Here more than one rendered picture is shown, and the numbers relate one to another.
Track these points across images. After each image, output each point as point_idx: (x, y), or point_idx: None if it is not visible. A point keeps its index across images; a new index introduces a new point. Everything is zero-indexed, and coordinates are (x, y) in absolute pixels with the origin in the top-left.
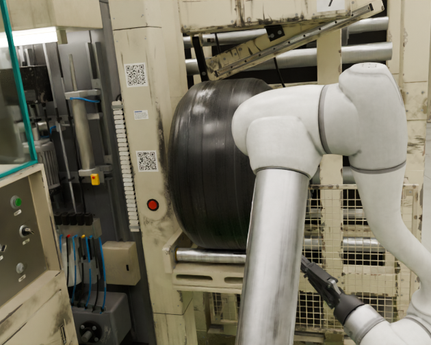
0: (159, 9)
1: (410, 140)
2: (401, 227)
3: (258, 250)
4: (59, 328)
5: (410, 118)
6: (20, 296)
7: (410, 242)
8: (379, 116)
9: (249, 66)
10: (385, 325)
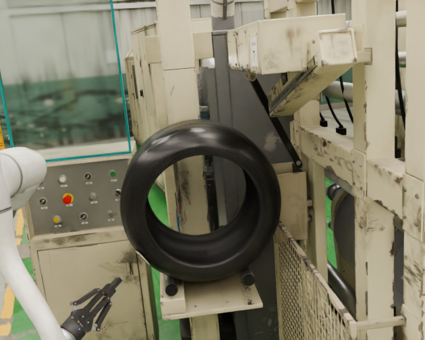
0: (189, 53)
1: (410, 265)
2: None
3: None
4: (127, 262)
5: (408, 231)
6: (104, 229)
7: (7, 281)
8: None
9: (279, 108)
10: None
